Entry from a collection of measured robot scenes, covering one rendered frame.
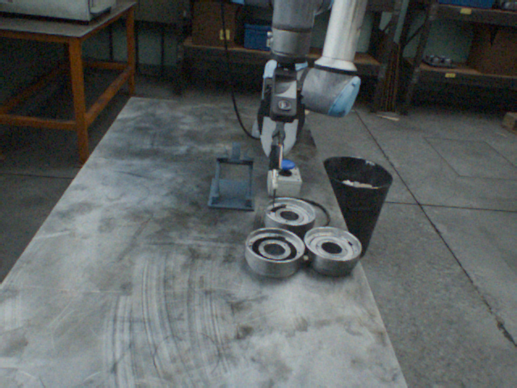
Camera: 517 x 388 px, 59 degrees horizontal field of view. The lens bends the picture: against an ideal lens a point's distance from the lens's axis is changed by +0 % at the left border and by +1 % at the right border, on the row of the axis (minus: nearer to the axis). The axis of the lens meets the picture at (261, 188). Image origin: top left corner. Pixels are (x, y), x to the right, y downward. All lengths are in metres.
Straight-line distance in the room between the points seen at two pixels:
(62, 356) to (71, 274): 0.17
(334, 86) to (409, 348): 1.11
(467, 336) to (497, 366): 0.15
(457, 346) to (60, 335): 1.62
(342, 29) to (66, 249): 0.84
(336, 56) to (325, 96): 0.10
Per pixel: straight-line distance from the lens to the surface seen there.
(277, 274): 0.80
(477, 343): 2.11
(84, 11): 2.94
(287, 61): 0.88
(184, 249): 0.86
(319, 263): 0.82
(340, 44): 1.26
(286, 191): 1.05
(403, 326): 2.04
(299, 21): 0.86
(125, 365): 0.67
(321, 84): 1.26
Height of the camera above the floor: 1.31
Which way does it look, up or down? 28 degrees down
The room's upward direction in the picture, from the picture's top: 7 degrees clockwise
